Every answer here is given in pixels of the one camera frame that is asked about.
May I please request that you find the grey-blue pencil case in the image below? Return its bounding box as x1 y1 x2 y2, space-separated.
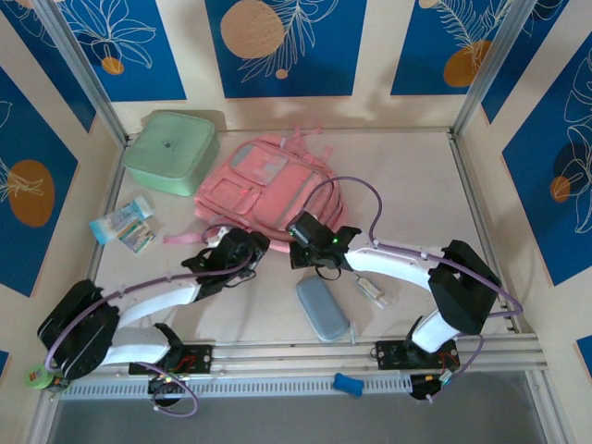
295 276 357 344

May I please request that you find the pink student backpack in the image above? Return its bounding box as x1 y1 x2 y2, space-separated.
161 125 346 254

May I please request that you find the mint green lunch bag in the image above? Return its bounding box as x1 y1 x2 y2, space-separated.
123 109 221 198

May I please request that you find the blue white tissue pack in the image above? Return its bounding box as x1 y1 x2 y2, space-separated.
89 195 154 245

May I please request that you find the small white bottle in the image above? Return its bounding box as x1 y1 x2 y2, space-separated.
355 275 388 302

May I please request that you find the clear plastic pouch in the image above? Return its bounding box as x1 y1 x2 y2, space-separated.
354 272 399 312

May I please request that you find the colourful flat packet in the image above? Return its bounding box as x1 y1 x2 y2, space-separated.
115 220 159 255

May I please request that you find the blue bone-shaped object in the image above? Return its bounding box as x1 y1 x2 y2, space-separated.
332 372 365 398

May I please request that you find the black controller board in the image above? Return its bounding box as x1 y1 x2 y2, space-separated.
147 372 189 398
409 372 459 402

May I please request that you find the green tape roll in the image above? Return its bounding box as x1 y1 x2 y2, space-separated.
23 363 70 393

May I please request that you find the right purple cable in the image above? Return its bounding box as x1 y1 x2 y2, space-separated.
290 177 524 404

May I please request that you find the purple cable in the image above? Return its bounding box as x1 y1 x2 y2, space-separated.
290 177 524 404
44 224 241 420

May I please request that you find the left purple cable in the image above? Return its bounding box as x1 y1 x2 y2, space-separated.
44 224 241 420

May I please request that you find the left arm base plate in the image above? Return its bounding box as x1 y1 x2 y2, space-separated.
128 344 214 376

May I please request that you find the aluminium mounting rail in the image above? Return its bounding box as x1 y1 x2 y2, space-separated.
44 333 549 372

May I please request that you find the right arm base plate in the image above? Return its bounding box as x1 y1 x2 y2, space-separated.
375 339 462 371

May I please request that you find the grey slotted cable duct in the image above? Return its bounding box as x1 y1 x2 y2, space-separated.
59 374 413 401

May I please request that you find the aluminium table side rail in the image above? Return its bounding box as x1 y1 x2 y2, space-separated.
67 133 135 344
447 130 524 335

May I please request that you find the aluminium frame post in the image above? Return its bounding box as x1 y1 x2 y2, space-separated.
31 0 130 148
449 0 547 140

